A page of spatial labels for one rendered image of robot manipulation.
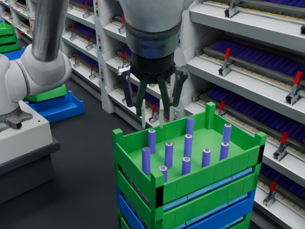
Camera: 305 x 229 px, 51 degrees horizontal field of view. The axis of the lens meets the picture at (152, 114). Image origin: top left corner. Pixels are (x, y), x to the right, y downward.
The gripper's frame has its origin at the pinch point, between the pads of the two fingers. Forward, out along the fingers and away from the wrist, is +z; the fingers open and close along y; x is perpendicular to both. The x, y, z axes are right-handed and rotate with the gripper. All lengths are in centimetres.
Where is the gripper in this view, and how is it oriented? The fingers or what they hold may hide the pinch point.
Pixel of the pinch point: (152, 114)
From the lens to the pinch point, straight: 70.7
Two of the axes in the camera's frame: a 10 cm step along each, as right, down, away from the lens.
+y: 10.0, 0.0, 0.1
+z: 0.0, 5.9, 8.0
